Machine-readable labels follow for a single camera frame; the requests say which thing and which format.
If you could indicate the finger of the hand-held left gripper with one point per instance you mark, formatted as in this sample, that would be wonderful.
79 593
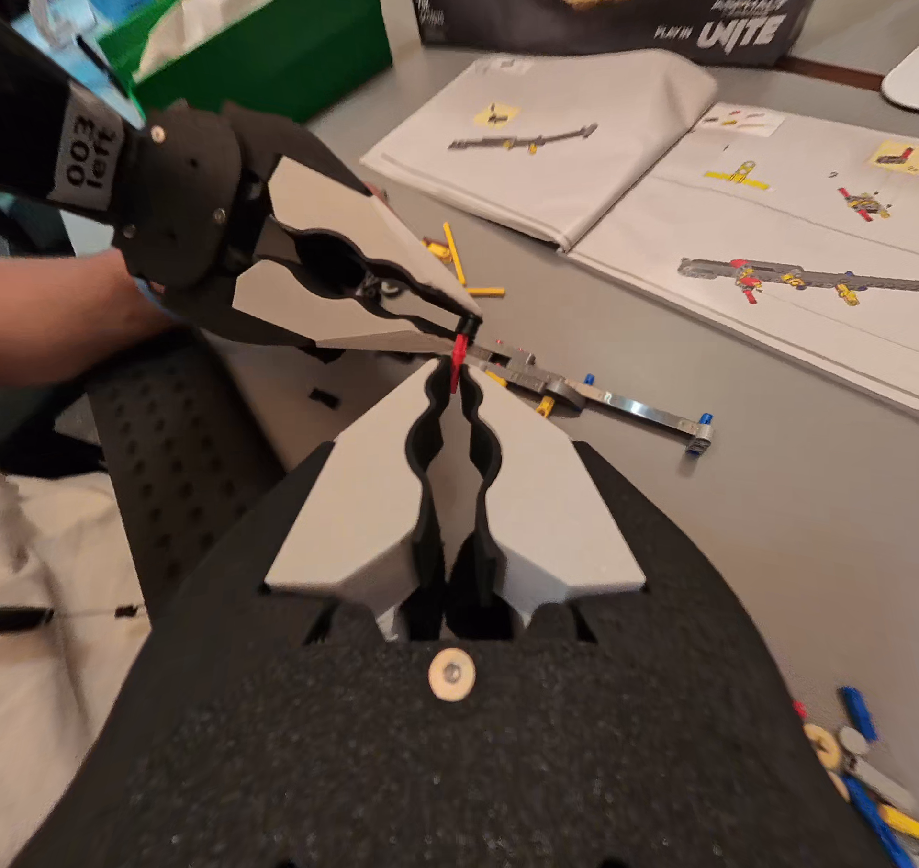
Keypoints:
287 300
344 200

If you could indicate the yellow lego axle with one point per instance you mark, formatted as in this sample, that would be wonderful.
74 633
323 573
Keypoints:
454 254
485 292

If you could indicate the green plastic bin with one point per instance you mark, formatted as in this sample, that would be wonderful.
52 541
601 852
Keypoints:
287 56

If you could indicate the pile of colourful lego pins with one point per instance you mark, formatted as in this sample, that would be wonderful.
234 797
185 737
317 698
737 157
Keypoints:
861 796

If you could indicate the white lego instruction booklet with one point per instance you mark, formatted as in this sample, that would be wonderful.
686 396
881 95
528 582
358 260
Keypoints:
610 128

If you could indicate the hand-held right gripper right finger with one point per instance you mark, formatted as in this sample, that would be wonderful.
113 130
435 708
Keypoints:
567 523

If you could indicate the yellow car lego box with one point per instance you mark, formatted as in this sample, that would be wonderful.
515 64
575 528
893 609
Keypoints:
574 28

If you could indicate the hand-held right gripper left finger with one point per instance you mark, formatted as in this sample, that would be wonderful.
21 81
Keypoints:
337 523

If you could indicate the white document stand wooden board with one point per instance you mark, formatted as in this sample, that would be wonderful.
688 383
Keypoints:
904 82

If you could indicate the red lego pin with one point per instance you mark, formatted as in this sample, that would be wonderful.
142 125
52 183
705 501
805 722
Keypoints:
457 365

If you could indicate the grey lego beam assembly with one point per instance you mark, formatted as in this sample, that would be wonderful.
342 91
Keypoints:
560 387

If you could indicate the yellow lego connector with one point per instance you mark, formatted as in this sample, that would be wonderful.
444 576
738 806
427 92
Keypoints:
436 249

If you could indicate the blue wristband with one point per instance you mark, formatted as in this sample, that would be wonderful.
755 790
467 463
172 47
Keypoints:
159 300

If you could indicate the person's left hand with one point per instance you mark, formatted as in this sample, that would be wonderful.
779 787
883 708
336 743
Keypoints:
375 191

